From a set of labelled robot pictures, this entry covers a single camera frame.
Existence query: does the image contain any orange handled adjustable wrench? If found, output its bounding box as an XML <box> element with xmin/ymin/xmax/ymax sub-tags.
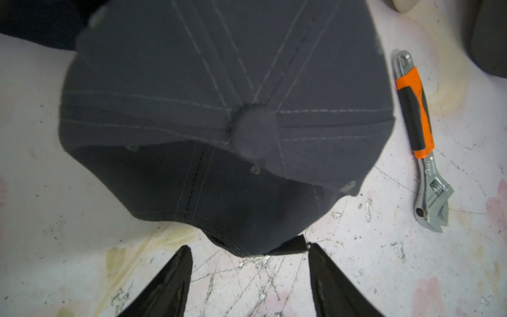
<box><xmin>393</xmin><ymin>50</ymin><xmax>454</xmax><ymax>233</ymax></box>

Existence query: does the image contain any black cap with white logo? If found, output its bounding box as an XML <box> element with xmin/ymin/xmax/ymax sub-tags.
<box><xmin>1</xmin><ymin>0</ymin><xmax>107</xmax><ymax>50</ymax></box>

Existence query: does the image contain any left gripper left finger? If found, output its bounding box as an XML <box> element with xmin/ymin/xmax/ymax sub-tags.
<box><xmin>119</xmin><ymin>245</ymin><xmax>193</xmax><ymax>317</ymax></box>

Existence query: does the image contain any black cap behind front cap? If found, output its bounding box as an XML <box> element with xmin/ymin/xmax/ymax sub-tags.
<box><xmin>59</xmin><ymin>1</ymin><xmax>395</xmax><ymax>257</ymax></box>

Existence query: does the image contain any dark grey baseball cap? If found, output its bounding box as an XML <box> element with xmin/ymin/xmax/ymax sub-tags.
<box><xmin>462</xmin><ymin>0</ymin><xmax>506</xmax><ymax>79</ymax></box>

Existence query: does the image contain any beige baseball cap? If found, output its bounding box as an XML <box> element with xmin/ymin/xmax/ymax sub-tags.
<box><xmin>383</xmin><ymin>0</ymin><xmax>420</xmax><ymax>13</ymax></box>

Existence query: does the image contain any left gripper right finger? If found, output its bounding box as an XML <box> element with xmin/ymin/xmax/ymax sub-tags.
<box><xmin>308</xmin><ymin>243</ymin><xmax>382</xmax><ymax>317</ymax></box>

